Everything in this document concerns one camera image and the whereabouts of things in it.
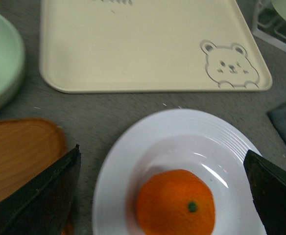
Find beige bear tray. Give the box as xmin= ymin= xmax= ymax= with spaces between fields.
xmin=40 ymin=0 xmax=272 ymax=94

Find clear acrylic cup holder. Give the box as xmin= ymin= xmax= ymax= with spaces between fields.
xmin=251 ymin=0 xmax=286 ymax=53

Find light green bowl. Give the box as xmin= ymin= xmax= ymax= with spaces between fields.
xmin=0 ymin=15 xmax=25 ymax=109

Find brown wooden cutting board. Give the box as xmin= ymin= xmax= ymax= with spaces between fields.
xmin=0 ymin=118 xmax=72 ymax=235

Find orange fruit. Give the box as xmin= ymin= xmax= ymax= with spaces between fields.
xmin=136 ymin=169 xmax=215 ymax=235

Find white ridged deep plate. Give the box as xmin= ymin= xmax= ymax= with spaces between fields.
xmin=92 ymin=109 xmax=265 ymax=235

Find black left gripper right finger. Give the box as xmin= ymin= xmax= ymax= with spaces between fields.
xmin=243 ymin=150 xmax=286 ymax=235

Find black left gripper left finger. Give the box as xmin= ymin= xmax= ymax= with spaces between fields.
xmin=0 ymin=145 xmax=81 ymax=235

